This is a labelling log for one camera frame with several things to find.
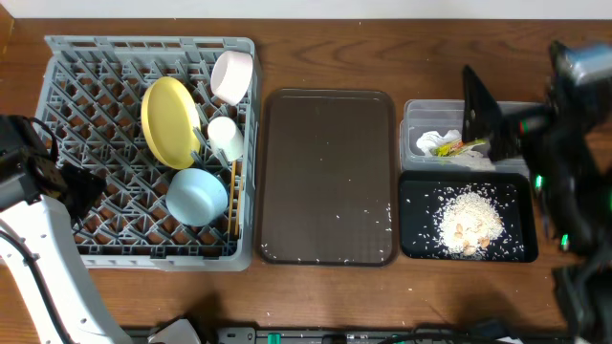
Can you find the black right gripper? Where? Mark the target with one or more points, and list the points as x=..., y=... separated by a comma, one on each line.
x=500, y=132

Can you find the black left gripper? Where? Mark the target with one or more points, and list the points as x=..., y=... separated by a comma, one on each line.
x=76, y=189

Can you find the green snack wrapper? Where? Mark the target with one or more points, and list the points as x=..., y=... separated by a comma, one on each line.
x=455, y=148

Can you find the white napkin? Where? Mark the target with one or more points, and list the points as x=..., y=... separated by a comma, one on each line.
x=472, y=159

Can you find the yellow plate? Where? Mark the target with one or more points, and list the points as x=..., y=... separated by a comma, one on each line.
x=169, y=118

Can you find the light blue bowl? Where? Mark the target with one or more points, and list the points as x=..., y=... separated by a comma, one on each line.
x=196, y=198

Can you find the cream cup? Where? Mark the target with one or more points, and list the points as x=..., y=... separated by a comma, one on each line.
x=225, y=138

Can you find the pink bowl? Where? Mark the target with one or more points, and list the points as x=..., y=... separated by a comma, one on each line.
x=231, y=76

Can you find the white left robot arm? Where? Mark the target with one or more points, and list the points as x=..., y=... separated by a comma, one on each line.
x=41, y=201

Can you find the clear plastic bin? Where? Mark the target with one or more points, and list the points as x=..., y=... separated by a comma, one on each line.
x=424, y=115

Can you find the grey plastic dish rack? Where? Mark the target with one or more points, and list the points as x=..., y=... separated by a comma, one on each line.
x=91, y=99

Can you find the black tray bin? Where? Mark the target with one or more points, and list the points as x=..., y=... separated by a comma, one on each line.
x=418, y=191

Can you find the spilled rice pile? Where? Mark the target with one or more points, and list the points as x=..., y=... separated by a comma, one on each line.
x=467, y=222

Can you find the dark brown serving tray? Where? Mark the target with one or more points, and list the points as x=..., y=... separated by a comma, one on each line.
x=328, y=175

